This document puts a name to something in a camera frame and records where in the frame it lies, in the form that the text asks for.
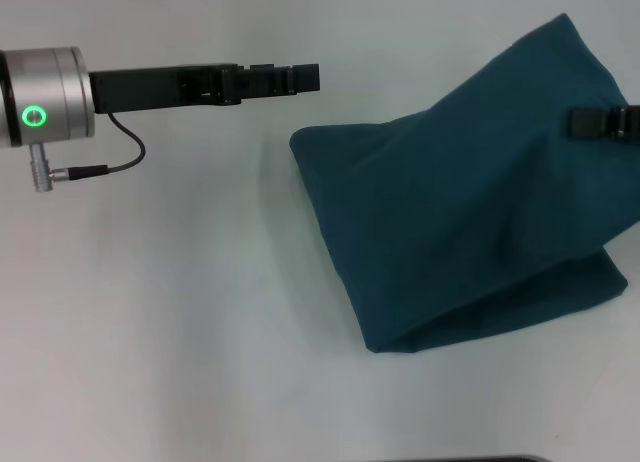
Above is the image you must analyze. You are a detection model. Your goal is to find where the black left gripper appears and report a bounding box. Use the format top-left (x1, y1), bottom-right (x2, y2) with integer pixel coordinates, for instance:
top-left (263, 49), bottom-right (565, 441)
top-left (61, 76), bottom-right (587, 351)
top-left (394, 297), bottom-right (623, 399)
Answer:
top-left (88, 61), bottom-right (322, 116)

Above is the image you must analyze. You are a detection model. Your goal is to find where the teal blue printed t-shirt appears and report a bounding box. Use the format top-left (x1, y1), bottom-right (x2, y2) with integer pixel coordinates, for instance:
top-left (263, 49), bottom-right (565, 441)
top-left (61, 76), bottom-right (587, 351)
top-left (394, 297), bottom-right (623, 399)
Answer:
top-left (288, 12), bottom-right (640, 356)

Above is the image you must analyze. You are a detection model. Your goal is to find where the dark grey flat panel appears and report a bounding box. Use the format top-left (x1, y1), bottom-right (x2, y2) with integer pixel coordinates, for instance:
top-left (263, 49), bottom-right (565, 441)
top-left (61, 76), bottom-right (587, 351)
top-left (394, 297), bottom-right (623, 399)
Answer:
top-left (344, 454), bottom-right (552, 462)

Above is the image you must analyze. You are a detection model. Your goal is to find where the left gripper cable with plug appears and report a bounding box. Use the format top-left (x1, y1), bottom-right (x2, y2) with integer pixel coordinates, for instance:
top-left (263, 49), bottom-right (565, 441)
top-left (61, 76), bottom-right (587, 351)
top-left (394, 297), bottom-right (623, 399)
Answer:
top-left (28, 111), bottom-right (147, 194)

